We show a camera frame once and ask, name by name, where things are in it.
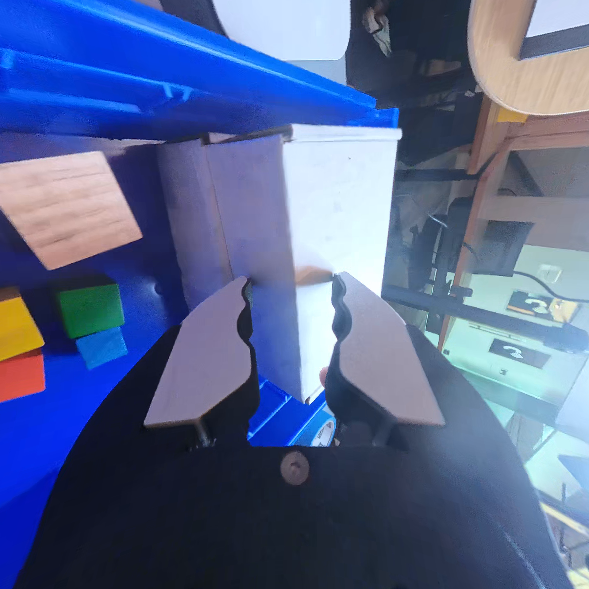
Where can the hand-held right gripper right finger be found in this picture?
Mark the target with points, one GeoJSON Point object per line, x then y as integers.
{"type": "Point", "coordinates": [382, 359]}

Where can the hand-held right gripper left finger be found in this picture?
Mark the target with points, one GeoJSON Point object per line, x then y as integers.
{"type": "Point", "coordinates": [207, 354]}

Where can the blue wooden cube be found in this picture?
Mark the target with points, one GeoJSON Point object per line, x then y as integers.
{"type": "Point", "coordinates": [103, 347]}

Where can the green wooden cube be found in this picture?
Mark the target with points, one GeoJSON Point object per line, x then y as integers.
{"type": "Point", "coordinates": [92, 310]}

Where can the white cardboard box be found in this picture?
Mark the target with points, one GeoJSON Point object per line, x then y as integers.
{"type": "Point", "coordinates": [340, 207]}

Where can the red wooden cube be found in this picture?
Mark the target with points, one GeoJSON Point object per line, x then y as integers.
{"type": "Point", "coordinates": [20, 375]}

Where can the yellow wooden cube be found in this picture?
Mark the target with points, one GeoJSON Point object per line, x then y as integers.
{"type": "Point", "coordinates": [18, 329]}

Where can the natural wooden cube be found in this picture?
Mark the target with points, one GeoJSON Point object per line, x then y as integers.
{"type": "Point", "coordinates": [69, 207]}

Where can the blue plastic bin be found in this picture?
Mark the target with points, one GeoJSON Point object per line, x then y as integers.
{"type": "Point", "coordinates": [115, 92]}

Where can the person's left hand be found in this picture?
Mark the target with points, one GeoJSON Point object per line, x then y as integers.
{"type": "Point", "coordinates": [323, 378]}

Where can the blue tape roll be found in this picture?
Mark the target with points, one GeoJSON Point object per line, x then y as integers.
{"type": "Point", "coordinates": [320, 428]}

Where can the black and white marker card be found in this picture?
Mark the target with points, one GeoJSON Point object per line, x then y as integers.
{"type": "Point", "coordinates": [538, 306]}
{"type": "Point", "coordinates": [520, 354]}

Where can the curved plywood panel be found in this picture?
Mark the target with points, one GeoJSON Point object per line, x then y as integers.
{"type": "Point", "coordinates": [520, 87]}

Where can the wooden frame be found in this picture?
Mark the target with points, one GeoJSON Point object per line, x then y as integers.
{"type": "Point", "coordinates": [490, 138]}

